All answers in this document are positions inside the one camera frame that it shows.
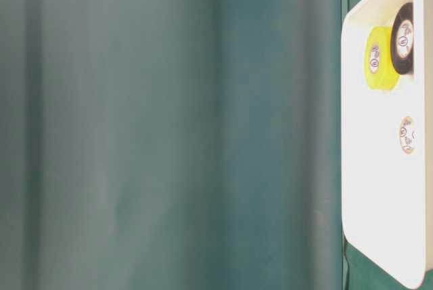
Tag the yellow tape roll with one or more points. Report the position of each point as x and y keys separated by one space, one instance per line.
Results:
x=378 y=68

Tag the black tape roll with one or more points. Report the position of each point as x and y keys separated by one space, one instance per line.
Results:
x=402 y=40

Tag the white tape roll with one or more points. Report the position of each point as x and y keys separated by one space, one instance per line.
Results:
x=407 y=135

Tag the white plastic tray case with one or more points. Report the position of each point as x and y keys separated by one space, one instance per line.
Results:
x=387 y=194

